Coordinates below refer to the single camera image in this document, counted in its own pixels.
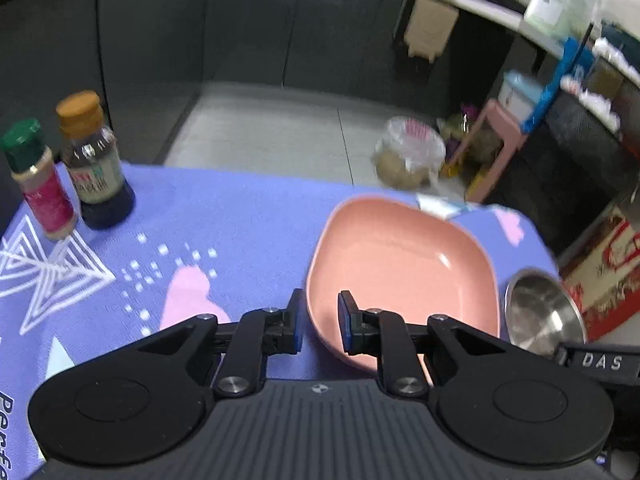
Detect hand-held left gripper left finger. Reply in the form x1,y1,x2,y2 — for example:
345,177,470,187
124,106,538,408
131,287,305,402

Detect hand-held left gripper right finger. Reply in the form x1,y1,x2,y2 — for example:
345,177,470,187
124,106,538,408
336,289,512,401

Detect stainless steel plate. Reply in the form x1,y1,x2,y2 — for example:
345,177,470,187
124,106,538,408
504,268,588,357

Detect pink square plate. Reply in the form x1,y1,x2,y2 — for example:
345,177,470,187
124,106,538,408
306,197,501,375

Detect red gift bag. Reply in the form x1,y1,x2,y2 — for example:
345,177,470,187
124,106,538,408
560,204,640,343

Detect purple printed tablecloth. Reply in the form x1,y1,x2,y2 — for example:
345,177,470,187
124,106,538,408
0,161,561,480

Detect black mesh storage rack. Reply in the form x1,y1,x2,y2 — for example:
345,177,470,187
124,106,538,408
520,35,640,266

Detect pink stool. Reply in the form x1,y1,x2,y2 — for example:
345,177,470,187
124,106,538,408
445,99,528,204

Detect cooking oil bottle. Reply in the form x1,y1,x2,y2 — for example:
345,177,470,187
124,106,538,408
439,105,488,181

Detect brown-capped soy sauce bottle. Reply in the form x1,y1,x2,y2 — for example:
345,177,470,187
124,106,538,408
56,91,137,231

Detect crumpled white plastic bag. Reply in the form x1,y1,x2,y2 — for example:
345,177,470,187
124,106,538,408
597,35,640,81
560,75,621,123

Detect blue-lidded white container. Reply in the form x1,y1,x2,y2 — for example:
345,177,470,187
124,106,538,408
497,71,545,121

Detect green-capped spice bottle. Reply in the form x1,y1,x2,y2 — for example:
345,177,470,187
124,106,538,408
0,119,80,242

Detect blue plastic bag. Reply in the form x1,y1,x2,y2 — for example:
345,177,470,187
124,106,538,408
520,37,596,133

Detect beige hanging waste bin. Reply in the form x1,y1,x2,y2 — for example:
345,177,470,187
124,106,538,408
404,0,460,63

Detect dark kitchen cabinets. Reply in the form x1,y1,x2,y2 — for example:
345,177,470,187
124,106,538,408
0,0,566,166

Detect white appliance under plastic cover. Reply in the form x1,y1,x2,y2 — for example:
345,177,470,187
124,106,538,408
524,0,603,41

